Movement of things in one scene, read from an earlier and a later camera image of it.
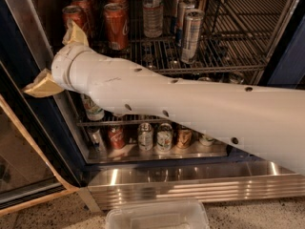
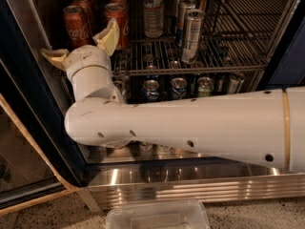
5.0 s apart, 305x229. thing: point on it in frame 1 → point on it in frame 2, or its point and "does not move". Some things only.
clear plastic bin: [170, 215] does not move
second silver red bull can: [183, 10] does not move
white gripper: [61, 67] → [86, 58]
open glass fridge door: [38, 156] does not move
